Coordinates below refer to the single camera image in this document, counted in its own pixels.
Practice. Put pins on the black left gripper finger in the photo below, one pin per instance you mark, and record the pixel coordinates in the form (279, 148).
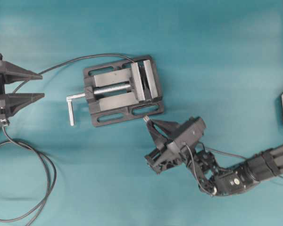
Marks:
(11, 103)
(10, 73)

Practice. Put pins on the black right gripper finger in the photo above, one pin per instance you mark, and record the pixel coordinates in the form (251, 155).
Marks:
(171, 129)
(158, 139)

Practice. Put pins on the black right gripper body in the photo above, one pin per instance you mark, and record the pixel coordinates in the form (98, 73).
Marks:
(176, 151)

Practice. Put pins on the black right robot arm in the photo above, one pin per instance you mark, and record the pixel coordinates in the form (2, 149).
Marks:
(215, 180)

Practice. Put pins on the black drill press vise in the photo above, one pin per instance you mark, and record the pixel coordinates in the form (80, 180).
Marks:
(120, 91)

